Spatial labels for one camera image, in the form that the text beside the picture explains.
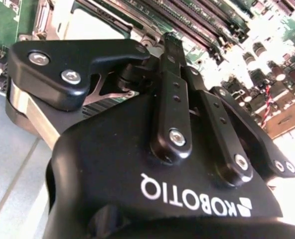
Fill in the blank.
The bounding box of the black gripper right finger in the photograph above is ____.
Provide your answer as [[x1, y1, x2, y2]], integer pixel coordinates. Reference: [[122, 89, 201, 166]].
[[173, 33, 295, 188]]

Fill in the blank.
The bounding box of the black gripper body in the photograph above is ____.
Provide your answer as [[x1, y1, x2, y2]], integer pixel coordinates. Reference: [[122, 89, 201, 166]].
[[45, 94, 295, 239]]

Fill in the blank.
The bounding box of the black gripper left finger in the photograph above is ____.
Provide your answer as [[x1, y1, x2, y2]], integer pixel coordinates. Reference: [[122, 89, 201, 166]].
[[4, 33, 193, 165]]

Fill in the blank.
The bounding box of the CPU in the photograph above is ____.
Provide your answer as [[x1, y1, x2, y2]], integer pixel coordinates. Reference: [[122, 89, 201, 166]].
[[59, 12, 132, 42]]

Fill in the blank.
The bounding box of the metal socket cover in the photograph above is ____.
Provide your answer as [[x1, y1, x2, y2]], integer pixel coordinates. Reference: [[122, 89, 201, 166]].
[[31, 0, 143, 42]]

